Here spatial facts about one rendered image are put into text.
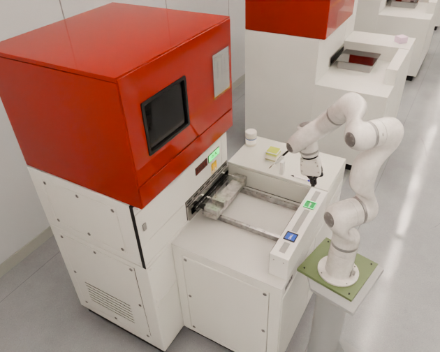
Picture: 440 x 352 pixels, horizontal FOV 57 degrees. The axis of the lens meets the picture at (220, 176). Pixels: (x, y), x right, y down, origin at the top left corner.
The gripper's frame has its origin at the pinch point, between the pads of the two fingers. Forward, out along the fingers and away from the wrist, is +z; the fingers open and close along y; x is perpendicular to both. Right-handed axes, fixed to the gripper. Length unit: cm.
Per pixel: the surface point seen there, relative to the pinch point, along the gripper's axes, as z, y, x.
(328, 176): 14.7, -2.8, 28.1
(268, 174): 8.7, -33.4, 15.3
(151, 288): 31, -66, -66
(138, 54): -81, -45, -44
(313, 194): 14.7, -5.1, 9.3
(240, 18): -20, -207, 314
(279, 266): 21.3, -4.6, -39.9
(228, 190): 13, -53, 0
